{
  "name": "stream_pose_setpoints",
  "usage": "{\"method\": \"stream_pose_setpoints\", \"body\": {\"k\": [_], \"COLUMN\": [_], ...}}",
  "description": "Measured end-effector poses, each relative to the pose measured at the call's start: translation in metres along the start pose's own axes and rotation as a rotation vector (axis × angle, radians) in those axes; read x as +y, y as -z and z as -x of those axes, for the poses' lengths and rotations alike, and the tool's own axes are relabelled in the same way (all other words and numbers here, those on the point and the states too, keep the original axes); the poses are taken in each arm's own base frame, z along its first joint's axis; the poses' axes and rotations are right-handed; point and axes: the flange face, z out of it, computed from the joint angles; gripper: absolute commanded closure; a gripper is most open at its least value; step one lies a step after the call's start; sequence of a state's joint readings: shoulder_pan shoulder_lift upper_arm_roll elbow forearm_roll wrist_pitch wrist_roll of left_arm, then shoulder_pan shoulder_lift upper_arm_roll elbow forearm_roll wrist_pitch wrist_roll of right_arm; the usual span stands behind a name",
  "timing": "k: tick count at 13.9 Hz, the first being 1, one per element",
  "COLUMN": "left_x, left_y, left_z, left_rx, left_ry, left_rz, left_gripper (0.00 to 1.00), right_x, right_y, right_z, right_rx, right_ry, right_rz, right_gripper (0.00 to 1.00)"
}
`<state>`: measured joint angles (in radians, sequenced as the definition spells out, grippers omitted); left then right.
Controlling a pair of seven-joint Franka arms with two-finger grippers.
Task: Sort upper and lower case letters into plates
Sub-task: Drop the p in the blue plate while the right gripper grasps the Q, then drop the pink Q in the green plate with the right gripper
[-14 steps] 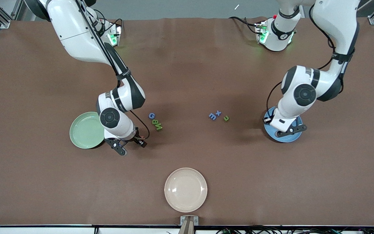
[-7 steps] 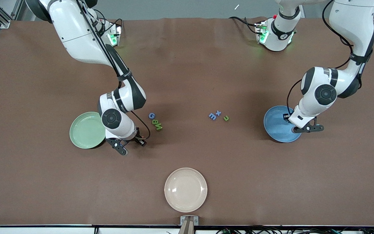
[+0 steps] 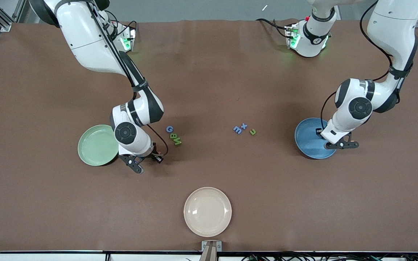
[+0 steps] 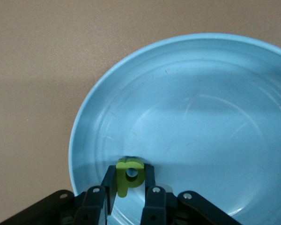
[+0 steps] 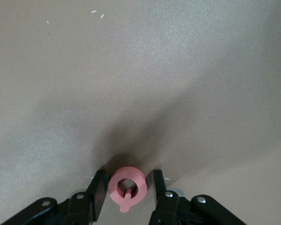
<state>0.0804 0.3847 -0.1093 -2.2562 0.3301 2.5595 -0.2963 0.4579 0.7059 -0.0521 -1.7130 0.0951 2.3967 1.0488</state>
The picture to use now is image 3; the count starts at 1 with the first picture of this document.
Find blue plate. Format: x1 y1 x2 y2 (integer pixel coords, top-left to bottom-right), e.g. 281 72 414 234
295 118 338 160

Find light green plate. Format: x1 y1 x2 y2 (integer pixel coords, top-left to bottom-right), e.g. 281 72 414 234
78 125 119 166

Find cream plate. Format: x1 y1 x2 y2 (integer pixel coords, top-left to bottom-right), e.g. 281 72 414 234
184 187 232 237

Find brown table mat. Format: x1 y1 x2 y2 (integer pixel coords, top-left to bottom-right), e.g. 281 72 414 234
0 19 418 253

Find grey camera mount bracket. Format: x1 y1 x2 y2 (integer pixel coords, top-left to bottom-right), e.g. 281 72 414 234
201 241 222 261

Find tangled black floor cables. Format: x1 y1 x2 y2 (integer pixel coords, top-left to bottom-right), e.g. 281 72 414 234
241 251 418 261

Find black left arm base cable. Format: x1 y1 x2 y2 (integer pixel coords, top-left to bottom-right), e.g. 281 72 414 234
255 18 290 39

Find black arm base cable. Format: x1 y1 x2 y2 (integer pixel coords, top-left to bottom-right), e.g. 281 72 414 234
255 18 290 39
107 11 138 40

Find black right arm base cable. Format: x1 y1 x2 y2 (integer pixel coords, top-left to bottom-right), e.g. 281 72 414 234
107 11 138 40

